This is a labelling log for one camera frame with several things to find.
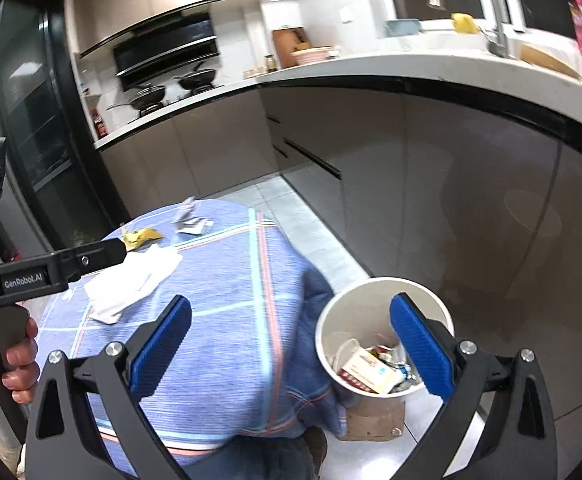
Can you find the person's left hand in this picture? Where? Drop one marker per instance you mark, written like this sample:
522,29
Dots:
22,379

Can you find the white trash bin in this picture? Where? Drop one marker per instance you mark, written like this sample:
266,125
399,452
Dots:
361,312

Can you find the blue plaid tablecloth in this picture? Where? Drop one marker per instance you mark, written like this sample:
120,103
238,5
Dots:
246,382

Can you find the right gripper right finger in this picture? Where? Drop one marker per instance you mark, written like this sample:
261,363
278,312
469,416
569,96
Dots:
519,438

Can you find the kitchen base cabinets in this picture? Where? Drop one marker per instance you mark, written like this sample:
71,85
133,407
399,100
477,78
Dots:
477,196

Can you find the wooden cutting board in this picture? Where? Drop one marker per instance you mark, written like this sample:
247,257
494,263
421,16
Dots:
286,41

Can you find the yellow sponge item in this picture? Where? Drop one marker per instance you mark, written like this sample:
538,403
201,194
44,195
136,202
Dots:
464,24

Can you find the pink basin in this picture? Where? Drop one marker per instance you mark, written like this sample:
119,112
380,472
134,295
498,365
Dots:
311,55

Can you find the black wok right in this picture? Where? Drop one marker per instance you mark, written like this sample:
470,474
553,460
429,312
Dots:
198,81

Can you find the cardboard under bin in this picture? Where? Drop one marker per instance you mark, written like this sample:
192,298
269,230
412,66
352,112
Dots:
375,420

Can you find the yellow crumpled wrapper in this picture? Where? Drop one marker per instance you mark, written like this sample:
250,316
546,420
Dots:
137,238

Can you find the crumpled silver foil wrapper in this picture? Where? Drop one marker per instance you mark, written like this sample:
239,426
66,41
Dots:
187,221

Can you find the black glass door refrigerator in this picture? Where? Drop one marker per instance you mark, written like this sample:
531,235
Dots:
51,152

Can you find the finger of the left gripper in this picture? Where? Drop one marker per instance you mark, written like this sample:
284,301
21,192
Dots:
101,255

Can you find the grey kitchen countertop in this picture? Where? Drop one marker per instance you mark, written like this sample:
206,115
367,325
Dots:
445,57

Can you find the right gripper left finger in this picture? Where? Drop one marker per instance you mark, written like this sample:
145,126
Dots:
63,439

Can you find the black range hood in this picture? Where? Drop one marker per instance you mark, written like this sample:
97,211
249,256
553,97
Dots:
156,46

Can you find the red bottle on shelf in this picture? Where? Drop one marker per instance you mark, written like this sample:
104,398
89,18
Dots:
98,123

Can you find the amoxicillin capsules box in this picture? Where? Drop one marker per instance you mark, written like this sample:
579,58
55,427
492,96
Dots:
367,373

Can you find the black wok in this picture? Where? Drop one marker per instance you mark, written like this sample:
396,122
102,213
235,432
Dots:
147,99
198,81

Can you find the blue dish tray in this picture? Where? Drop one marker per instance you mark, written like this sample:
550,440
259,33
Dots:
402,27

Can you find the white tissue paper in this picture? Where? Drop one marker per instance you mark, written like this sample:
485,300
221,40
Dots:
115,289

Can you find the black wok left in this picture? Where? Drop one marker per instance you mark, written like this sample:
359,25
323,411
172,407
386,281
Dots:
147,99

